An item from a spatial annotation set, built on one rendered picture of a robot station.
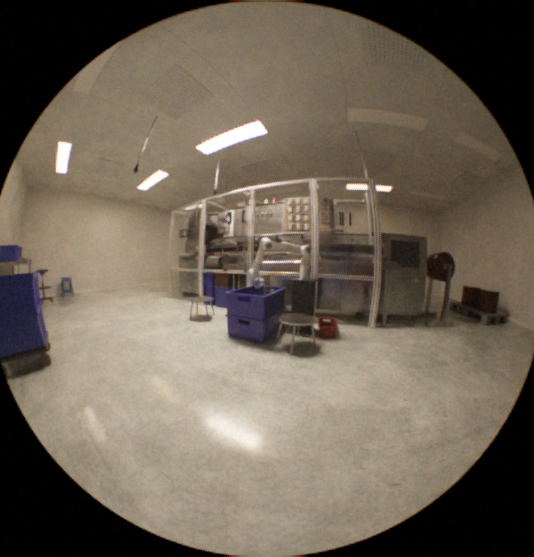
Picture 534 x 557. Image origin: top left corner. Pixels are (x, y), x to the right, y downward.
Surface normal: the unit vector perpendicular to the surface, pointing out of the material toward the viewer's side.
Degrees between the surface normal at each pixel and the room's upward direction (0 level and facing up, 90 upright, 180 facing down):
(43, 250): 90
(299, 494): 0
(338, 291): 90
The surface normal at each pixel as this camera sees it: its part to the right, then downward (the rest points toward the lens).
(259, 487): 0.02, -1.00
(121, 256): 0.92, 0.05
